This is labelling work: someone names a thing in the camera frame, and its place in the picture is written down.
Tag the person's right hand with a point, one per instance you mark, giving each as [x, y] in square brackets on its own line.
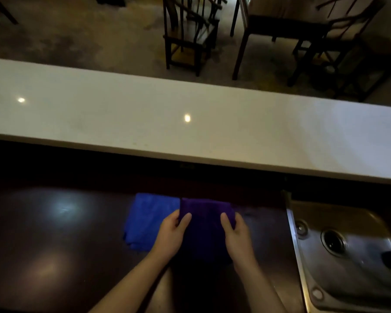
[239, 242]

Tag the person's left hand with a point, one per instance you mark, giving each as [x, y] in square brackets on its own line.
[169, 237]

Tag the person's right thumb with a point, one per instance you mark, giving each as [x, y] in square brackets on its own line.
[226, 222]

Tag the person's left thumb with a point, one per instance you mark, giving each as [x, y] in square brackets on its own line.
[185, 221]

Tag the purple microfibre cloth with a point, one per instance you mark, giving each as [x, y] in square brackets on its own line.
[203, 229]

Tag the person's left forearm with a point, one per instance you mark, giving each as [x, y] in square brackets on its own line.
[127, 286]

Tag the person's right forearm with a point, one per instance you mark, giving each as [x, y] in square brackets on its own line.
[259, 288]

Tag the blue microfibre cloth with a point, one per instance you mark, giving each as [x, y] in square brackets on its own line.
[146, 221]

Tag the white raised counter ledge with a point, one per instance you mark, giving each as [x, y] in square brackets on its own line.
[195, 120]

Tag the stainless steel sink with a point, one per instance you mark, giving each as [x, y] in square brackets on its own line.
[347, 257]

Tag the dark wooden chair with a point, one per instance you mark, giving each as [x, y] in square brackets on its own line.
[342, 45]
[0, 9]
[190, 32]

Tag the dark wooden table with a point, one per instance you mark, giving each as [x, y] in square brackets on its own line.
[273, 26]

